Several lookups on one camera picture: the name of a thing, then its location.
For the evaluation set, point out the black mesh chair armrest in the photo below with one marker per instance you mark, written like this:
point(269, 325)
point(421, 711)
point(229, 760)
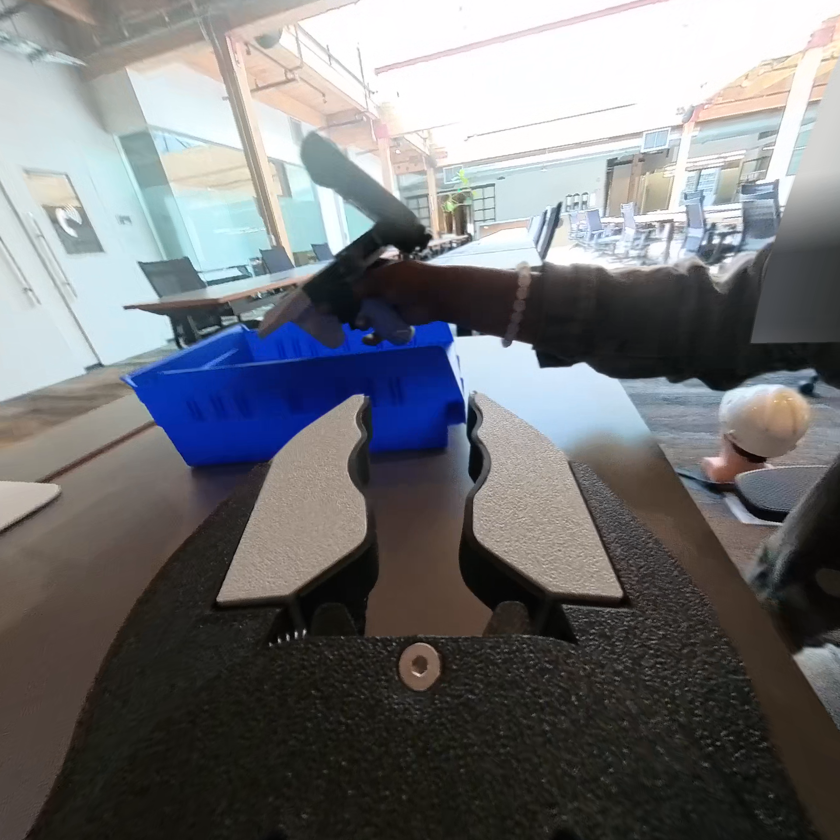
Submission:
point(774, 492)

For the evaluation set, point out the wooden desk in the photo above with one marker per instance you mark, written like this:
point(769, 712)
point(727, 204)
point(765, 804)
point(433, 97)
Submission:
point(216, 292)
point(492, 246)

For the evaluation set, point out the person's right forearm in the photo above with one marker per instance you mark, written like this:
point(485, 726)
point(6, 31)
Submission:
point(656, 315)

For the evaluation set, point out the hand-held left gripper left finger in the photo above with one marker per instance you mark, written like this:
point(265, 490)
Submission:
point(295, 525)

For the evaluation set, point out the person's right hand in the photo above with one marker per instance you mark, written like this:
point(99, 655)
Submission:
point(446, 289)

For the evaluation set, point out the blue plastic bin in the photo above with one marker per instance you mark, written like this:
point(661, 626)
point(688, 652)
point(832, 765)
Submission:
point(262, 407)

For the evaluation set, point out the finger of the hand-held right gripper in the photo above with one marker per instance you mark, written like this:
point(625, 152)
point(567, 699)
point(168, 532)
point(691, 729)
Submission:
point(285, 315)
point(328, 331)

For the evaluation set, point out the potted green plant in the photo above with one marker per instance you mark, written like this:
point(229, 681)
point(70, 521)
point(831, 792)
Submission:
point(458, 190)

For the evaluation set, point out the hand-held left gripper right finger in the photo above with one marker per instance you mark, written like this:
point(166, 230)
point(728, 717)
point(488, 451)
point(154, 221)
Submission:
point(538, 525)

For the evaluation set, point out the person's pale shoe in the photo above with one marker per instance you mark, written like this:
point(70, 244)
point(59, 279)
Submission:
point(764, 420)

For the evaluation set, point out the person's dark denim jacket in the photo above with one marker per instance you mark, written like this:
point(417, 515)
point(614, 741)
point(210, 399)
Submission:
point(800, 564)

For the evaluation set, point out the white paper sheet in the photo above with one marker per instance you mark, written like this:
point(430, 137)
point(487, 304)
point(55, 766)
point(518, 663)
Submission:
point(741, 508)

